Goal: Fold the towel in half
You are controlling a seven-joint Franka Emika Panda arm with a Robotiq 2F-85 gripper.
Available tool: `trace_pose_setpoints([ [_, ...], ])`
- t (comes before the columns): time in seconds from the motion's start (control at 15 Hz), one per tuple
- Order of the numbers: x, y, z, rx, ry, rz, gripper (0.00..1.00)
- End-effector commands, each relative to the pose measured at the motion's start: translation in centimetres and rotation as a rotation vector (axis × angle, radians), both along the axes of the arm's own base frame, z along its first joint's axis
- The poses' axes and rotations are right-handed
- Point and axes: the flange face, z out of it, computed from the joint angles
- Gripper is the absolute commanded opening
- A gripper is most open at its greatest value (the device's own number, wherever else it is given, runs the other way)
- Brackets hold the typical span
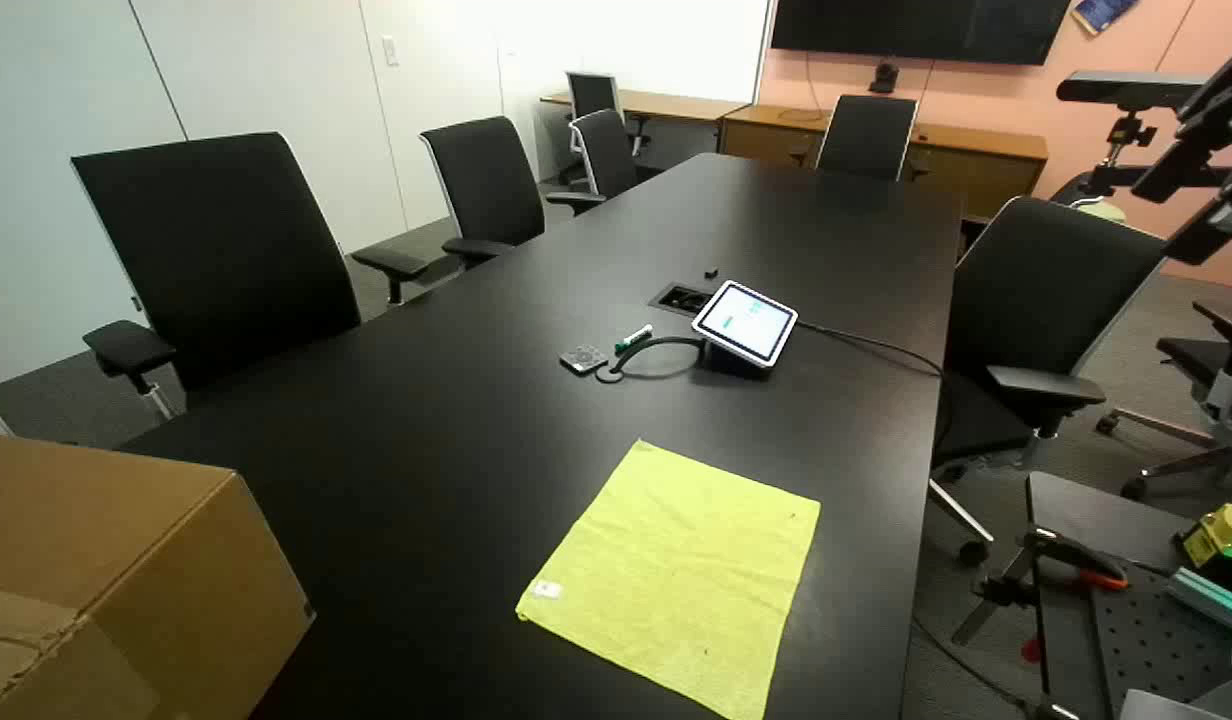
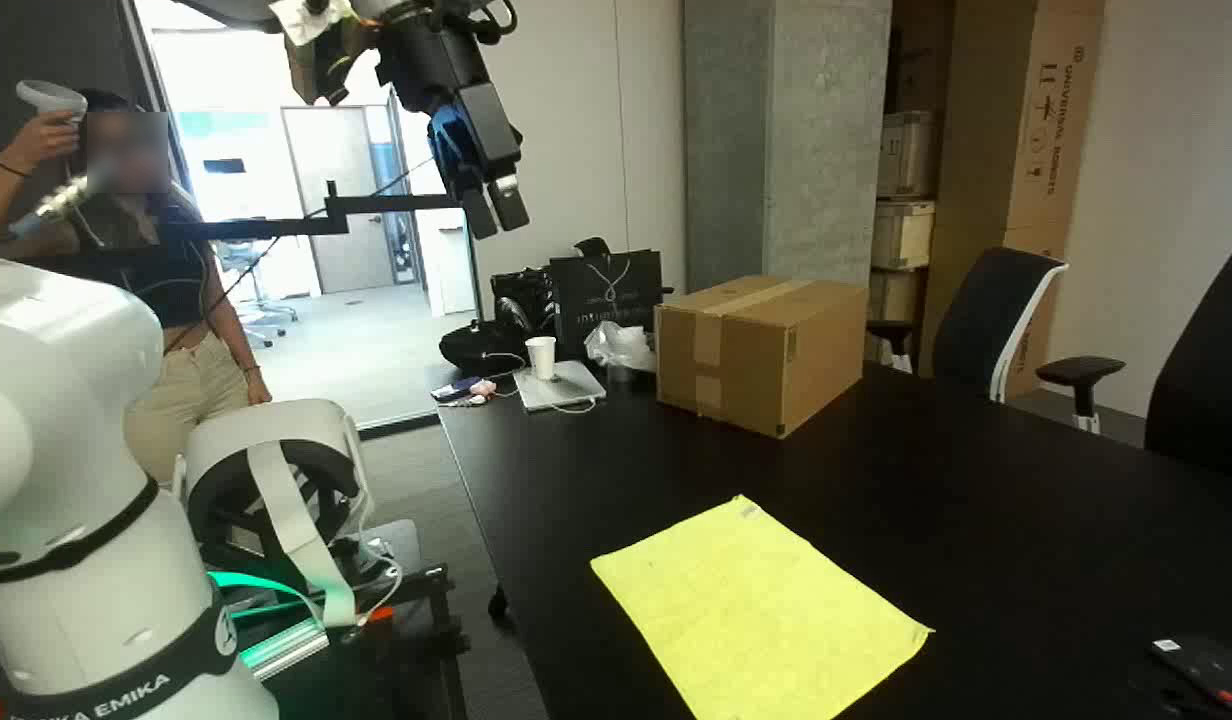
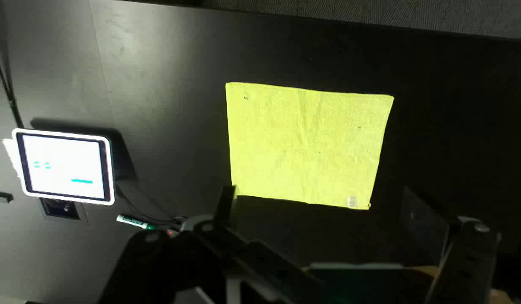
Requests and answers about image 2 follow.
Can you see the person hand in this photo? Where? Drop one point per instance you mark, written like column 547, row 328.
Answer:
column 41, row 142

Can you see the white VR controller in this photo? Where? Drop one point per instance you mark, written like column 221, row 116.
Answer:
column 51, row 99

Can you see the black equipment cart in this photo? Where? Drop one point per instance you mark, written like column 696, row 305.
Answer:
column 401, row 640

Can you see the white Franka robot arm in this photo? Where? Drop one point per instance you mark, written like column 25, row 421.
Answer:
column 58, row 403

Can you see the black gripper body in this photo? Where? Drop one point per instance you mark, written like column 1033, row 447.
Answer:
column 483, row 132

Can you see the white paper cup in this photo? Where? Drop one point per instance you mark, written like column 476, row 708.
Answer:
column 542, row 358

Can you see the stacked storage boxes shelf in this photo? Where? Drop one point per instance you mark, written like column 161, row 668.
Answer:
column 901, row 232

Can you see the black wrist camera block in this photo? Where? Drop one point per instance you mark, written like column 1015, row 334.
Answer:
column 431, row 63

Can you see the brown cardboard box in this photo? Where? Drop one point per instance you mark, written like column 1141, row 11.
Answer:
column 762, row 350

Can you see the black remote control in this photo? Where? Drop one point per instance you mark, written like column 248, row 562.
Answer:
column 1205, row 666

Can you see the yellow towel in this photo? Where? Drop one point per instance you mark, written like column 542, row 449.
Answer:
column 762, row 613

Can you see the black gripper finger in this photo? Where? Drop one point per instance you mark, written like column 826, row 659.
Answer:
column 510, row 202
column 476, row 211

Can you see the black square bag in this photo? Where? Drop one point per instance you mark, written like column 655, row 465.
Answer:
column 606, row 296

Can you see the black office chair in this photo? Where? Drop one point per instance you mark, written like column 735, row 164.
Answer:
column 1217, row 374
column 999, row 323

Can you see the silver laptop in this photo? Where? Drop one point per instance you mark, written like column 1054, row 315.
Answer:
column 560, row 391

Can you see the black camera boom stand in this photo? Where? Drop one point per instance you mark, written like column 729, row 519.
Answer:
column 377, row 204

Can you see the white crumpled plastic bag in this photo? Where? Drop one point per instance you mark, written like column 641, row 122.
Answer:
column 621, row 346

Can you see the small black bag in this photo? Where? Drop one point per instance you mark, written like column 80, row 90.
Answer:
column 523, row 301

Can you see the black headphones pouch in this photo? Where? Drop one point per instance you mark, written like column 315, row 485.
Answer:
column 483, row 346

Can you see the person in dark top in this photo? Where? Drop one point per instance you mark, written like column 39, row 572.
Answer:
column 191, row 334

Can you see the tall brown cardboard carton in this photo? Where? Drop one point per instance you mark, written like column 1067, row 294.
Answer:
column 1054, row 122

